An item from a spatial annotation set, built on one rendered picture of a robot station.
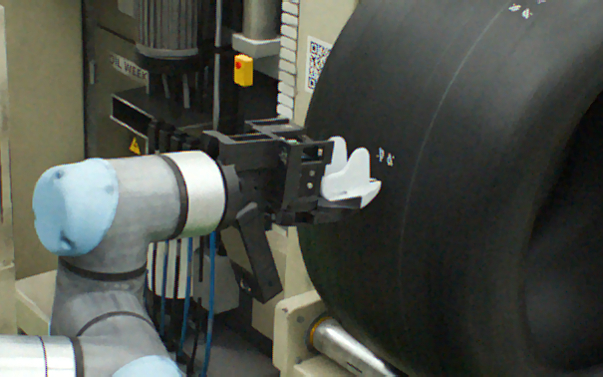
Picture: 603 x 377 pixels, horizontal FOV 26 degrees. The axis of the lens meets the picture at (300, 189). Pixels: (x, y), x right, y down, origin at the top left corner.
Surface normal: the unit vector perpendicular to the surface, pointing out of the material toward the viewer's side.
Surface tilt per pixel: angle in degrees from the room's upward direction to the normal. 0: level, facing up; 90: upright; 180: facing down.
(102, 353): 20
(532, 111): 64
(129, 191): 59
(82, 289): 85
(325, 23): 90
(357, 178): 90
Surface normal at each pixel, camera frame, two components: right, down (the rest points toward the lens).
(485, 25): -0.49, -0.53
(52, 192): -0.77, 0.11
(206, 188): 0.62, -0.15
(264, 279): 0.61, 0.36
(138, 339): 0.30, -0.91
